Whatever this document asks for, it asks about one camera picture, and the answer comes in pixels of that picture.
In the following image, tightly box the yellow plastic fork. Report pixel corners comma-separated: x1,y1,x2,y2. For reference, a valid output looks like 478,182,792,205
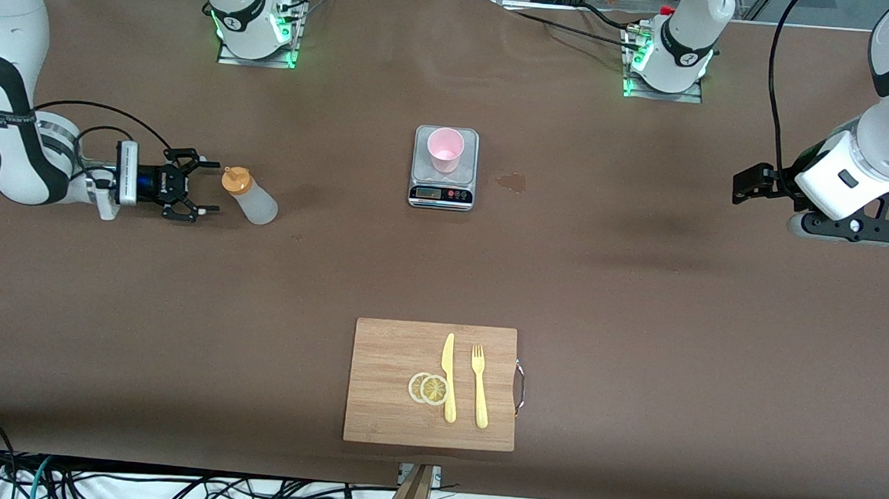
467,344,494,430

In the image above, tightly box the small metal bracket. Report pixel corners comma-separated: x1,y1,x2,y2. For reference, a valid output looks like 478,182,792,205
398,463,444,487

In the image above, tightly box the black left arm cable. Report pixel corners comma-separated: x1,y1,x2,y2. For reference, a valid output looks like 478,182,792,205
761,0,807,183

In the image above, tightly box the yellow plastic knife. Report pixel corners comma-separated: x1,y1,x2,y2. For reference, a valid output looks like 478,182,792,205
437,332,462,424

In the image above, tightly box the brown table cover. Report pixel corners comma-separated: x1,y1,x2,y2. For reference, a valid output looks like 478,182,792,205
0,0,889,499

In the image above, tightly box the translucent sauce bottle orange cap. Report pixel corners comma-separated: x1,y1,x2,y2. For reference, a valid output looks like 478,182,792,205
218,165,282,228

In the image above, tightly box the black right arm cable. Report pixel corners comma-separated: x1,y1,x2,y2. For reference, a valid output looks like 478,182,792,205
0,95,178,209

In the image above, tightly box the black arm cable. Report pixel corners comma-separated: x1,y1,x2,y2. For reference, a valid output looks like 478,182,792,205
0,95,178,209
761,0,807,183

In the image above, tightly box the silver digital kitchen scale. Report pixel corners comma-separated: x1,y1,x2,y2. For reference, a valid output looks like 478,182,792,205
407,124,481,213

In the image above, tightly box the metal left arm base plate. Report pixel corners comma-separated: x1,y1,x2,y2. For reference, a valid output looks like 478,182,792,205
622,29,707,104

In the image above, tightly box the black power cable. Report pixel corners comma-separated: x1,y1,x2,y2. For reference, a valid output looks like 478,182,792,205
512,8,649,54
578,2,646,32

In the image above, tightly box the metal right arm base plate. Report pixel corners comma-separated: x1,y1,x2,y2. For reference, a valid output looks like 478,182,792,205
216,0,303,70

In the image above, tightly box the bamboo cutting board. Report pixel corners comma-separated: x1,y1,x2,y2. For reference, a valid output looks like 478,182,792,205
341,317,530,454

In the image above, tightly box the pink plastic cup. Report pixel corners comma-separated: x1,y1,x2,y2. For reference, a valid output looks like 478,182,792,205
425,126,467,175

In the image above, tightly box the teal cable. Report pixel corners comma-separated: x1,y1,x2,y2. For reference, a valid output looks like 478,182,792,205
28,454,55,499

